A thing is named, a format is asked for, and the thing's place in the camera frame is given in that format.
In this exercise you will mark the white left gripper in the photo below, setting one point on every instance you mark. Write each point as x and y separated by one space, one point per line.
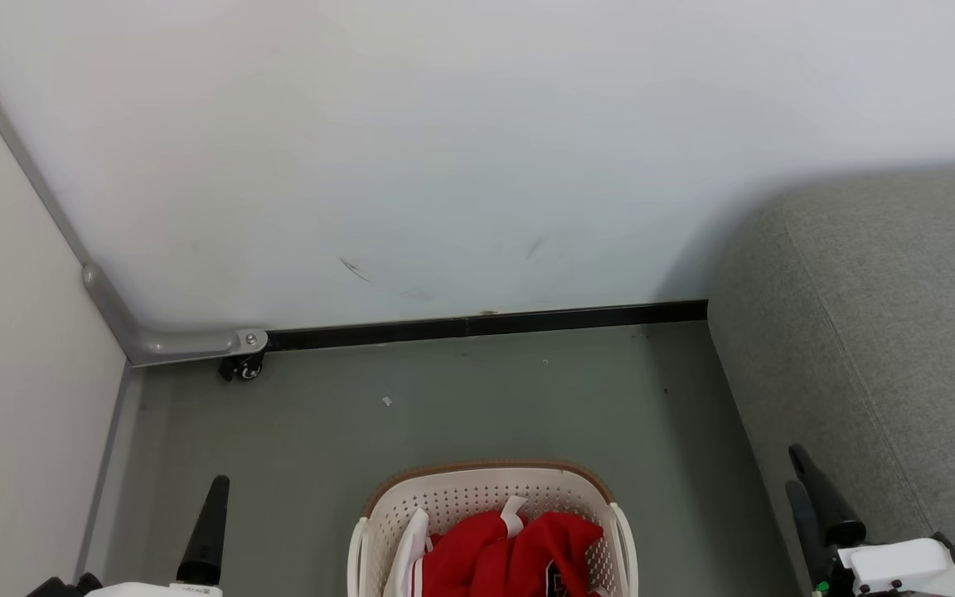
162 592

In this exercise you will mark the white laundry basket brown rim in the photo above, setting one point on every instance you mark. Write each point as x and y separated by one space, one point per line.
477 497

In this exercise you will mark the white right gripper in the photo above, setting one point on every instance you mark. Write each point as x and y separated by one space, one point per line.
900 565

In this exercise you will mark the black caster wheel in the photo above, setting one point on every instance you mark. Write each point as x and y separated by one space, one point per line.
245 367

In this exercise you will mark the grey fabric sofa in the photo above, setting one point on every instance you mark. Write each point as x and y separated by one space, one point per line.
884 332

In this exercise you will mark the black baseboard strip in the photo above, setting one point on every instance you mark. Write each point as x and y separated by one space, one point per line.
486 325

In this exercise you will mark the grey metal partition frame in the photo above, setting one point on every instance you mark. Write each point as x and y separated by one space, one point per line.
179 342

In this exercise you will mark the red jersey white trim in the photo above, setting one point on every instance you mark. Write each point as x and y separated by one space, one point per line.
461 555

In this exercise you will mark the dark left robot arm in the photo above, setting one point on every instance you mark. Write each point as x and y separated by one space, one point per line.
59 587

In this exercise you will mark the red shorts elastic waist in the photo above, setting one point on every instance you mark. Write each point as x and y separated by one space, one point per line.
560 539

